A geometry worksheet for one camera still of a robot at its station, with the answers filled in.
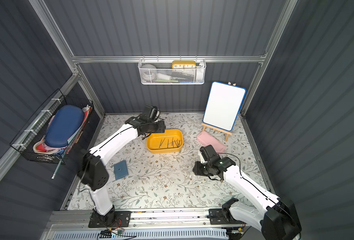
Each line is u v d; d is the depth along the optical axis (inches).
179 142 40.5
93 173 18.4
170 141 41.2
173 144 40.1
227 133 39.2
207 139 41.1
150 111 26.6
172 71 35.1
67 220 29.7
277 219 15.2
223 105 35.5
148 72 32.7
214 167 22.5
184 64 34.3
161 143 40.2
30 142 24.8
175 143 40.2
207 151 24.8
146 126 25.8
